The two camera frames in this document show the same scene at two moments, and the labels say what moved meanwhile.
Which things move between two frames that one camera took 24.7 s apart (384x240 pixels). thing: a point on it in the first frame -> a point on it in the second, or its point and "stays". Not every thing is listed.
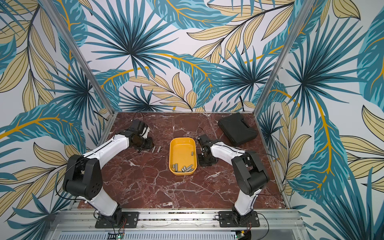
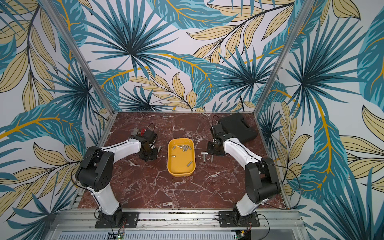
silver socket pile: [184, 169] -> [185, 147]
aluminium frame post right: [306, 7] stays
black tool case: [236, 129] stays
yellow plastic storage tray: [183, 159] stays
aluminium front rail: [79, 224] stays
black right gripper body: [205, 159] -> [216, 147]
